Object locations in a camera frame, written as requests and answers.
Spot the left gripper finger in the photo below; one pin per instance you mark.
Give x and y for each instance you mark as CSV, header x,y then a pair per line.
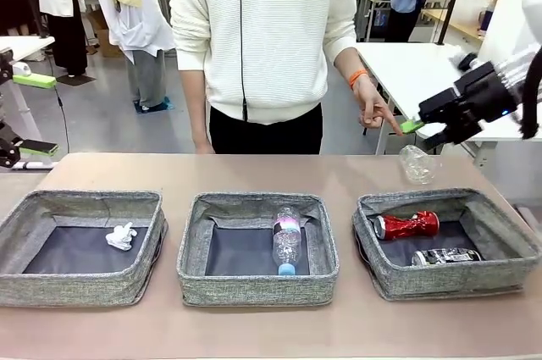
x,y
34,80
38,149

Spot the wooden bench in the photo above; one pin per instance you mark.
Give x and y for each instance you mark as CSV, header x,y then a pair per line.
x,y
457,27

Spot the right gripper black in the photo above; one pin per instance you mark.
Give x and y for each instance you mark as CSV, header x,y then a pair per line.
x,y
470,101

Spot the white plastic bin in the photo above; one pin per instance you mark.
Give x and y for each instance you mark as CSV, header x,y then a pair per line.
x,y
476,8

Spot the person's left hand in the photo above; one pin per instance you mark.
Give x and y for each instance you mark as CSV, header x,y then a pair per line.
x,y
372,106

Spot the crushed black soda can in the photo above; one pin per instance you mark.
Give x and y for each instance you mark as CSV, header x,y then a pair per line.
x,y
449,256

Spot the person's left forearm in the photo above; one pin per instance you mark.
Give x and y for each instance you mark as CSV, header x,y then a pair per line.
x,y
347,61

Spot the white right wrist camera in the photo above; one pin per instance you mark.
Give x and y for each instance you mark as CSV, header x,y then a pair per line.
x,y
466,62

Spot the crushed red soda can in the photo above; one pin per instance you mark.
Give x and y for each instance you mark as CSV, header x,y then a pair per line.
x,y
406,226

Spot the white tissue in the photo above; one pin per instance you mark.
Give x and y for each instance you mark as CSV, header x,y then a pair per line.
x,y
120,237

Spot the orange wrist band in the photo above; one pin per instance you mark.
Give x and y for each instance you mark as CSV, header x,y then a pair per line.
x,y
357,79

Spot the person's black trousers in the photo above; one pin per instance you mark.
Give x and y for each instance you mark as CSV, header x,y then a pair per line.
x,y
262,135

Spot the grey fabric basket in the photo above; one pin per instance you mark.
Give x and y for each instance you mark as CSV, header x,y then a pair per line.
x,y
63,288
444,286
254,288

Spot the brown cardboard box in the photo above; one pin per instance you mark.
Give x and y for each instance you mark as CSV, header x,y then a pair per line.
x,y
101,40

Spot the small white background table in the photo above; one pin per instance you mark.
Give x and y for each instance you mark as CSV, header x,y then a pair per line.
x,y
25,44

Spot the person's right hand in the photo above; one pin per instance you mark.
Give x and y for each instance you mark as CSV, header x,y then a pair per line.
x,y
205,149

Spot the clear plastic bottle blue cap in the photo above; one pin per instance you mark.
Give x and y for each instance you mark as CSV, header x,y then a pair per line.
x,y
288,245

